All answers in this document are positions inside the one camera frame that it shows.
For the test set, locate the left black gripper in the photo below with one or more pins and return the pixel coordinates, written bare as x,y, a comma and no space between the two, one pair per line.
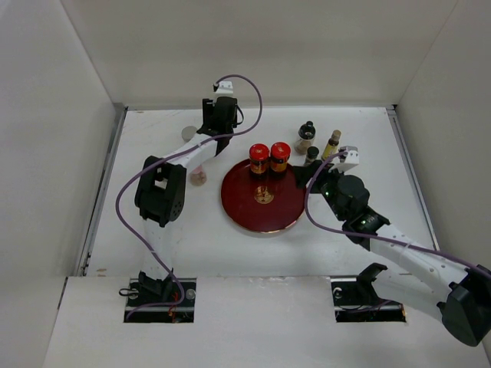
209,110

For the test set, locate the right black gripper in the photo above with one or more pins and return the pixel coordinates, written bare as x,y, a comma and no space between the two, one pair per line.
300,174

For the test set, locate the red lid sauce jar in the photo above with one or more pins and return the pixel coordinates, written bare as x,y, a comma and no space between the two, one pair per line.
279,156
258,161

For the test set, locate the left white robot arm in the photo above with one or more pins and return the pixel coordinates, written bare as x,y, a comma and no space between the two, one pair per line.
160,193

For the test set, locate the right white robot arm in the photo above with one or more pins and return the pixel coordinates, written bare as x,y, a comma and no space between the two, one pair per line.
447,288

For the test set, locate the small black lid spice jar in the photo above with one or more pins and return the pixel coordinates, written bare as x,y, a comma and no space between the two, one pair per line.
311,155

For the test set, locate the silver lid spice jar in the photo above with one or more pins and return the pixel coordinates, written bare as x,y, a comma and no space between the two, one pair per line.
188,133

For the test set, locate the tall yellow label bottle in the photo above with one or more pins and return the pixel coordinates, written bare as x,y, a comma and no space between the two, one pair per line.
332,145

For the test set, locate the black cap brown spice bottle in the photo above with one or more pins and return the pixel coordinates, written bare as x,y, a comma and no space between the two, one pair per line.
306,137

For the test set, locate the round red tray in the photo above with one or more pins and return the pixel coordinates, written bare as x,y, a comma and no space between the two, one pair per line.
262,204

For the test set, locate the pink lid spice bottle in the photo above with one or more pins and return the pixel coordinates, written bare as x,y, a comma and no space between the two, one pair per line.
198,176

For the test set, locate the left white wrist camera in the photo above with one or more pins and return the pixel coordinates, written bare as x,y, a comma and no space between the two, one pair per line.
223,88

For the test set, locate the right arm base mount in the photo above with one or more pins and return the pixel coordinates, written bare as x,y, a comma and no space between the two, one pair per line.
355,300

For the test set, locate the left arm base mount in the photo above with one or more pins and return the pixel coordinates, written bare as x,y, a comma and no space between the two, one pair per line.
149,301

